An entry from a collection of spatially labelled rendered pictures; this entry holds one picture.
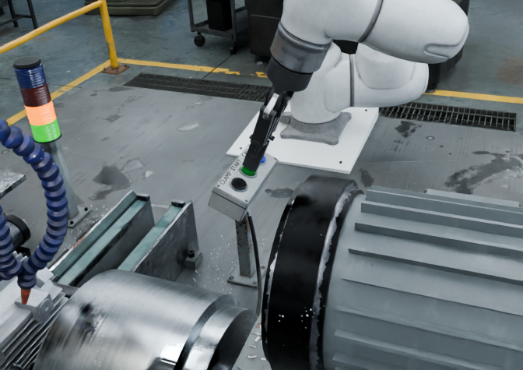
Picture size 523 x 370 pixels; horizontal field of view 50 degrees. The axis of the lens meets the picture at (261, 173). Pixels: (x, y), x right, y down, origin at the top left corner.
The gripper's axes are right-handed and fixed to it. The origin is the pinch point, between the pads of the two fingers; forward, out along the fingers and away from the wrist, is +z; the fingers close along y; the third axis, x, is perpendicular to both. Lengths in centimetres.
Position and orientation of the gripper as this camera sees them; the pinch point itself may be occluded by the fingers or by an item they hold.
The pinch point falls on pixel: (255, 153)
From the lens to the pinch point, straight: 106.1
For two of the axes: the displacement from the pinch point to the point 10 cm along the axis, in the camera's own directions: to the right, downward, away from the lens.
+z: -3.2, 7.3, 6.1
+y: -3.5, 5.0, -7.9
